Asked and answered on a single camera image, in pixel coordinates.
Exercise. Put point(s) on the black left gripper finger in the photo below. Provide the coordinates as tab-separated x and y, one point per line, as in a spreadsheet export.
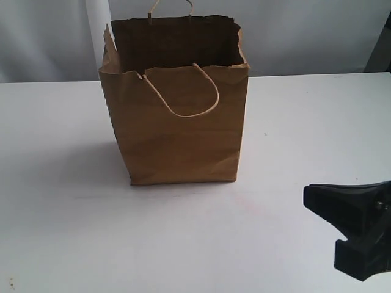
361	261

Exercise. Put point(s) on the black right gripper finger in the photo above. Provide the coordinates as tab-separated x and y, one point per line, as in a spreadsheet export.
360	212

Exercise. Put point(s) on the brown paper bag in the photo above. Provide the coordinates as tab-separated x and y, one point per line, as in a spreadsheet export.
175	89

